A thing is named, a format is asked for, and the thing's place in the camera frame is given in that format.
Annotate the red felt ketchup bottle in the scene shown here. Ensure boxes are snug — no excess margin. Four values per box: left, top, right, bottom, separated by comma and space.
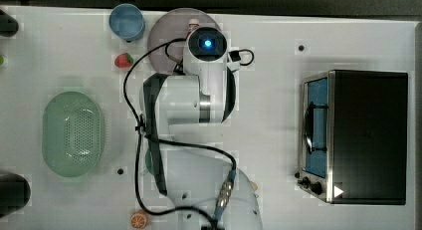
186, 19, 200, 37

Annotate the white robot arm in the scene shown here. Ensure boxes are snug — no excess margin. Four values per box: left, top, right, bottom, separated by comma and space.
139, 27, 263, 230

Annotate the grey round plate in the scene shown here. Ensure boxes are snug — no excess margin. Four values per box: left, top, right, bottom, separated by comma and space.
147, 8, 221, 75

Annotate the green mug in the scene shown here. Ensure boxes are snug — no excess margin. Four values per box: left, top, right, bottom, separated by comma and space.
140, 148, 154, 176

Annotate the toy peeled banana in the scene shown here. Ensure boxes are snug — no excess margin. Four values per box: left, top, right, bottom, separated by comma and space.
251, 181, 259, 191

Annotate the toy strawberry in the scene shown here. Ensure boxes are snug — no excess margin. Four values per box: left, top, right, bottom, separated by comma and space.
114, 53, 133, 69

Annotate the blue cup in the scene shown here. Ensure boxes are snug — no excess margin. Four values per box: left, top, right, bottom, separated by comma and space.
108, 4, 145, 42

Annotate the toy orange slice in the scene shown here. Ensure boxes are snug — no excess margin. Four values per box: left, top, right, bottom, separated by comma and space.
130, 211, 149, 229

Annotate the green perforated colander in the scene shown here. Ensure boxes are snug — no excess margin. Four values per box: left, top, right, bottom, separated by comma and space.
42, 92, 105, 177

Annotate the black toaster oven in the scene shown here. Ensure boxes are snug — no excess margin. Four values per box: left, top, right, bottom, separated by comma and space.
295, 70, 409, 205

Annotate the green toy pepper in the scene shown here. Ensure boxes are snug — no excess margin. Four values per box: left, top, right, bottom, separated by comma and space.
0, 55, 5, 66

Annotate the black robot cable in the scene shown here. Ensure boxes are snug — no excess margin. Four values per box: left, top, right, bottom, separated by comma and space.
122, 37, 256, 230

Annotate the black cylinder post lower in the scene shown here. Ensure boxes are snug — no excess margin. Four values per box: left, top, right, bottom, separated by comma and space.
0, 173, 31, 218

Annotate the black cylinder post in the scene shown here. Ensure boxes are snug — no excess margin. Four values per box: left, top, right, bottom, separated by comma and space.
0, 10, 19, 37
0, 173, 31, 218

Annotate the black cylinder post upper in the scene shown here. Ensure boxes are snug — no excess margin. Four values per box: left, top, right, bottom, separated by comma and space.
0, 10, 19, 37

